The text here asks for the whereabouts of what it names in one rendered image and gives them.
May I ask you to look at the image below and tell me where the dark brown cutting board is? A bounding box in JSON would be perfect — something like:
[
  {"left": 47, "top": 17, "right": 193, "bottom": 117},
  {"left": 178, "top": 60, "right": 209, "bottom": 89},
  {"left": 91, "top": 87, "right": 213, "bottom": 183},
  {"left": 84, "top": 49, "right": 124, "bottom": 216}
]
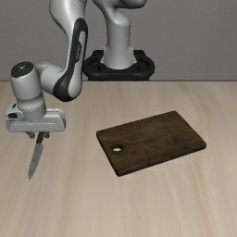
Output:
[{"left": 95, "top": 110, "right": 207, "bottom": 178}]

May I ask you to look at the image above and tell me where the brown-handled silver knife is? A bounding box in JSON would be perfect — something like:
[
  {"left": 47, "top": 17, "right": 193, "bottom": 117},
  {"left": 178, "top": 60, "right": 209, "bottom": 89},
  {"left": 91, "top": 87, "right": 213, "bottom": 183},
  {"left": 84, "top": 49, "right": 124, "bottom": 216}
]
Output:
[{"left": 28, "top": 131, "right": 44, "bottom": 181}]

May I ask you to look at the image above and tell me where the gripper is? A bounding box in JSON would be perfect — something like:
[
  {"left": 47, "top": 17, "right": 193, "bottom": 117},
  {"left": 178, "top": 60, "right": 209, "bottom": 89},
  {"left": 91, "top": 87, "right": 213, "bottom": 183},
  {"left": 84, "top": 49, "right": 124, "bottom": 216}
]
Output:
[{"left": 5, "top": 103, "right": 67, "bottom": 140}]

